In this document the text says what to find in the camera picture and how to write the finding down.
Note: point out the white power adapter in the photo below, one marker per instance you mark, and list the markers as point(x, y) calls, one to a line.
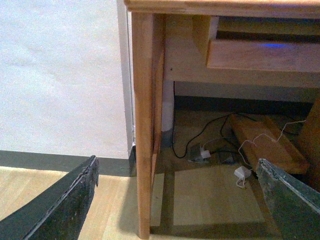
point(242, 172)

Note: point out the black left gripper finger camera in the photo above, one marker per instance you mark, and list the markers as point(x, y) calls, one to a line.
point(60, 211)

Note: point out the wooden pull-out keyboard tray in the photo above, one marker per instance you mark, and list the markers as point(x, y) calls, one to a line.
point(264, 56)

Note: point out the wooden desk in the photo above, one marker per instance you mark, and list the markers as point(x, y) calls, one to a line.
point(148, 49)

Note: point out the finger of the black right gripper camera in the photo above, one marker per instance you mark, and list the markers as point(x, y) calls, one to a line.
point(294, 206)

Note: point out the grey power strip with plug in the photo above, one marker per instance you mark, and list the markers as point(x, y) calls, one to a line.
point(198, 154)

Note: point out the wooden plank under desk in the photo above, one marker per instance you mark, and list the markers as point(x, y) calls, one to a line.
point(263, 140)

